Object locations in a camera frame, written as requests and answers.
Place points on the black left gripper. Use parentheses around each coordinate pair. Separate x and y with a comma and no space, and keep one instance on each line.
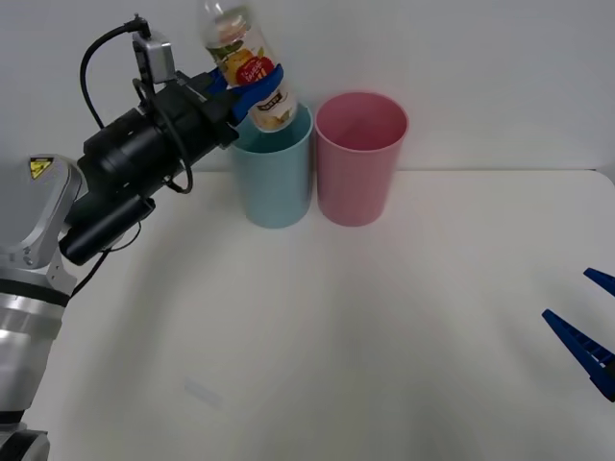
(192,125)

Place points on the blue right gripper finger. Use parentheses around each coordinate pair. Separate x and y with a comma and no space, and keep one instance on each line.
(603,279)
(583,346)

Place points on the clear bottle with red cap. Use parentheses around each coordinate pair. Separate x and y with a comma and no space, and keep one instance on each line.
(245,62)

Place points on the silver and black left arm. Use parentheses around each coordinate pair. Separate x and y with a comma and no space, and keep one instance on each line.
(38,230)

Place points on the pale blue plastic bin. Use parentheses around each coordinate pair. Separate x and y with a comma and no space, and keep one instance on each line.
(274,192)

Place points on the pink plastic bin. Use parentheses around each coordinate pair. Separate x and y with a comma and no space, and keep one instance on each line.
(355,192)

